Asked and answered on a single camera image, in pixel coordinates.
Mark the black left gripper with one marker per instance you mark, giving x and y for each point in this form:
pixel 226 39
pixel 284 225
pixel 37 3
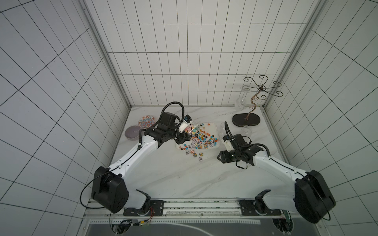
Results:
pixel 182 138

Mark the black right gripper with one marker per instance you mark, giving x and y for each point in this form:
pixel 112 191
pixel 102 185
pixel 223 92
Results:
pixel 226 156

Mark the clear lollipop jar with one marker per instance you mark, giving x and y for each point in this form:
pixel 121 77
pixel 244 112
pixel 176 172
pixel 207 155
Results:
pixel 246 131

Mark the jar of pastel candies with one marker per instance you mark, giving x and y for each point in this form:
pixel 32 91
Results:
pixel 192 129

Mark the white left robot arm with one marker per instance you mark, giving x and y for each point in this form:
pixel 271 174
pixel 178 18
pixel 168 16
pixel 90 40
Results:
pixel 110 188

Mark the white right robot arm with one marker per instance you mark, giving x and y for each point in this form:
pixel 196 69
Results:
pixel 306 193

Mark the pile of swirl candies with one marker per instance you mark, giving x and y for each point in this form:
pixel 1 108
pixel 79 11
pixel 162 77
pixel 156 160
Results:
pixel 197 146

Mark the clear round jar lid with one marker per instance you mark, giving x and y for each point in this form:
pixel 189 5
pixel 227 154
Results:
pixel 222 131

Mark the white plastic tray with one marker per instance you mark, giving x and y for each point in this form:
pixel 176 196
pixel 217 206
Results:
pixel 203 138

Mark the copper wine glass rack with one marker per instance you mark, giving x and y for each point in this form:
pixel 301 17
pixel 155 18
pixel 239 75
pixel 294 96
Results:
pixel 250 118

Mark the colourful patterned bowl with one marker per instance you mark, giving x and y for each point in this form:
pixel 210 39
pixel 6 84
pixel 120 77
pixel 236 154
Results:
pixel 146 121

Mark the clear hanging wine glass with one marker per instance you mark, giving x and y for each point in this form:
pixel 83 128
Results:
pixel 241 100

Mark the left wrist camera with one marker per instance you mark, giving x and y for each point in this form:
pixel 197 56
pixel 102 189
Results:
pixel 185 123

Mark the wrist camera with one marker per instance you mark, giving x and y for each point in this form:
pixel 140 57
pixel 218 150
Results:
pixel 227 143
pixel 185 123

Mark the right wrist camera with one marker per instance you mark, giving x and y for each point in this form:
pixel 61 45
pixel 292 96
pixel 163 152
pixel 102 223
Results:
pixel 227 143

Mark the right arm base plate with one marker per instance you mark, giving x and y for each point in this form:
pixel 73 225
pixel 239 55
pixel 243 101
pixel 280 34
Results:
pixel 257 207

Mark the aluminium mounting rail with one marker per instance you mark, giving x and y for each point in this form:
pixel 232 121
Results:
pixel 208 208

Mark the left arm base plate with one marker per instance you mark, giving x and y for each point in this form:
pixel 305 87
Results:
pixel 154 207

